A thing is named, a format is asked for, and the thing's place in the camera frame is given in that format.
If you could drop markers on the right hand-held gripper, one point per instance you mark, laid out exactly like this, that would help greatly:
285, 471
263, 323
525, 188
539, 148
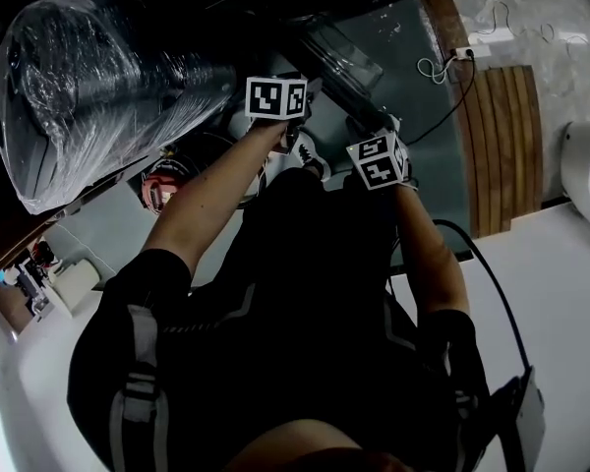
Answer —
378, 165

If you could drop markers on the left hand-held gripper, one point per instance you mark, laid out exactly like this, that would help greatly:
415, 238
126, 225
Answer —
270, 96

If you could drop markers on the person's left forearm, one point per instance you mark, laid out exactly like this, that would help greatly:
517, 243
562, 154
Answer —
206, 199

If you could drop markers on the person's right forearm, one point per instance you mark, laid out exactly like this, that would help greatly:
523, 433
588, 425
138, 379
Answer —
428, 253

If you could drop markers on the person's right white shoe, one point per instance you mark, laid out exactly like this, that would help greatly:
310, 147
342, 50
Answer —
311, 158

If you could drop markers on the wooden slat mat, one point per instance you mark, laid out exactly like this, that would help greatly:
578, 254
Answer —
501, 150

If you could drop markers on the red round device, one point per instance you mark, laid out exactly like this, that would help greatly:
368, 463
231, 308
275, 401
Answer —
157, 190

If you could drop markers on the white power strip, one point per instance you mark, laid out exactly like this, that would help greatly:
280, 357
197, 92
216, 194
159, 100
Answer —
489, 50

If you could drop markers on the plastic-wrapped dark appliance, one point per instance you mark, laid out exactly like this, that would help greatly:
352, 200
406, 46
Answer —
93, 96

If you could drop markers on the person's black shirt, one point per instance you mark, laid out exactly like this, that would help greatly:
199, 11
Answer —
285, 337

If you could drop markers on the white platform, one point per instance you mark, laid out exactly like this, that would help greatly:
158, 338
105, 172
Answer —
546, 288

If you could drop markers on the white toilet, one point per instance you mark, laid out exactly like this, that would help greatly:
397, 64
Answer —
587, 175

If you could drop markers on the black battery pack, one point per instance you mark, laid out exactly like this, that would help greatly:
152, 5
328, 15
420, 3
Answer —
521, 421

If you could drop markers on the wooden frame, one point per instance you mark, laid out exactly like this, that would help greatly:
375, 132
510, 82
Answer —
437, 13

